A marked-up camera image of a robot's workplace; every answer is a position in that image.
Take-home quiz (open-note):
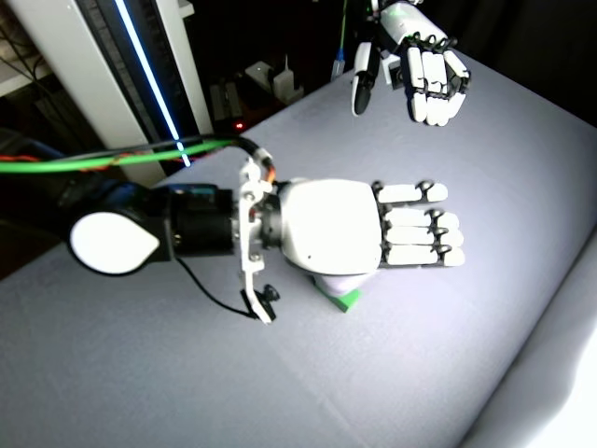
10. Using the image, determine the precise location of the thin black cable of arm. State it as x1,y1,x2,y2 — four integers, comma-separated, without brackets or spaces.
174,258,258,322

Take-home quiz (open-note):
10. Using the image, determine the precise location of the grey tablecloth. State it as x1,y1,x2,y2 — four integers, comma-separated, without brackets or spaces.
0,49,597,448

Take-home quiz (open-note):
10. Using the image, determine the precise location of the green rectangular block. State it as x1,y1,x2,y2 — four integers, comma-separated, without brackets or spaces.
332,288,365,314

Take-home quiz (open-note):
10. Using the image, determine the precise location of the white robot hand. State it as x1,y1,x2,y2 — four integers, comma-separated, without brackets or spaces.
278,178,466,277
350,0,471,127

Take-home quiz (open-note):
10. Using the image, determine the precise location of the small white box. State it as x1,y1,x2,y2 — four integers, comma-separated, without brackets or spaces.
245,62,274,91

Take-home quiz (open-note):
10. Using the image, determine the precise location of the white column with blue light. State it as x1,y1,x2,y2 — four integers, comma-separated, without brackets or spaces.
7,0,218,188

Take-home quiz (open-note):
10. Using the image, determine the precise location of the pale blue cable connector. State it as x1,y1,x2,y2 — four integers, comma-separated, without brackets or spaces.
330,46,348,81

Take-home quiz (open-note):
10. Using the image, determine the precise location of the white shelf board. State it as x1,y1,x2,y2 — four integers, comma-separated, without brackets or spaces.
0,59,51,98

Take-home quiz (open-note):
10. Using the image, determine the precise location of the white plastic bottle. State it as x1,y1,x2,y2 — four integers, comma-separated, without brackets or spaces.
272,54,304,102

